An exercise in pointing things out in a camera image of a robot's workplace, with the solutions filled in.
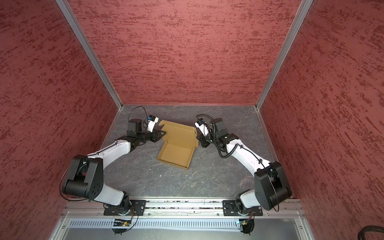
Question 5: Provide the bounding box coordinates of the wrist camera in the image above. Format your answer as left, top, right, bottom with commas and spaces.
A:
128, 115, 159, 133
195, 120, 210, 137

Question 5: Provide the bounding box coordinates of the controller board with wires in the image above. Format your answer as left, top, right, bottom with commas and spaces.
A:
112, 210, 139, 235
239, 213, 255, 235

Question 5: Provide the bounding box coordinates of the right aluminium corner post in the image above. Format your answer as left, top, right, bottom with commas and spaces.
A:
255, 0, 313, 111

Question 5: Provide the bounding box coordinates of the white slotted cable duct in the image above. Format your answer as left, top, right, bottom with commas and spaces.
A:
67, 219, 240, 231

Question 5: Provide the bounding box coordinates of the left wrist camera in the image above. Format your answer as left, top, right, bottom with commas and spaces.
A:
128, 115, 159, 133

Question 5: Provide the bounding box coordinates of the black cable bundle corner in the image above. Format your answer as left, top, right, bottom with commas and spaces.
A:
358, 225, 384, 240

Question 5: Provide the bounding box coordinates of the aluminium corner post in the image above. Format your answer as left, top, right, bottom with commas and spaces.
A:
255, 0, 313, 111
56, 0, 124, 111

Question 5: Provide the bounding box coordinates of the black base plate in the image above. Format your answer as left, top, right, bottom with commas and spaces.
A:
104, 200, 147, 218
222, 200, 263, 217

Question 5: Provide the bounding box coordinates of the brown cardboard box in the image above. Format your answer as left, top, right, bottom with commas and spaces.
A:
157, 120, 199, 169

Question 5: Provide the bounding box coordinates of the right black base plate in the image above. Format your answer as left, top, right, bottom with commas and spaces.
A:
222, 200, 263, 217

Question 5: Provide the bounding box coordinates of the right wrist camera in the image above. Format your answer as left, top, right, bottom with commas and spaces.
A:
195, 120, 210, 137

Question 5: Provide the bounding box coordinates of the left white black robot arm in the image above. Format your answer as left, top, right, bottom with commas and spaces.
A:
59, 129, 166, 216

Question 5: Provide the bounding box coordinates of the left aluminium corner post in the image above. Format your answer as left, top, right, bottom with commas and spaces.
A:
56, 0, 124, 111

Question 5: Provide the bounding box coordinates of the left controller board with wires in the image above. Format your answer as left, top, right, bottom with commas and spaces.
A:
112, 210, 139, 235

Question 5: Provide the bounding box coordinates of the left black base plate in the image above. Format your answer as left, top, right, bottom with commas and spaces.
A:
104, 200, 147, 218

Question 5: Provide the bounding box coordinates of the aluminium front rail frame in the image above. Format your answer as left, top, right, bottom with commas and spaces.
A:
50, 198, 314, 240

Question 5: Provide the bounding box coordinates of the right controller board with wires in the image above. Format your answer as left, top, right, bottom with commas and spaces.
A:
239, 213, 255, 235

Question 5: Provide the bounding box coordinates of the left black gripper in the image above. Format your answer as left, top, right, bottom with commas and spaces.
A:
137, 127, 167, 143

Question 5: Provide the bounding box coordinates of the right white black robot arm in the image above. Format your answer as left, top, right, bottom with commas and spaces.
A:
195, 114, 293, 216

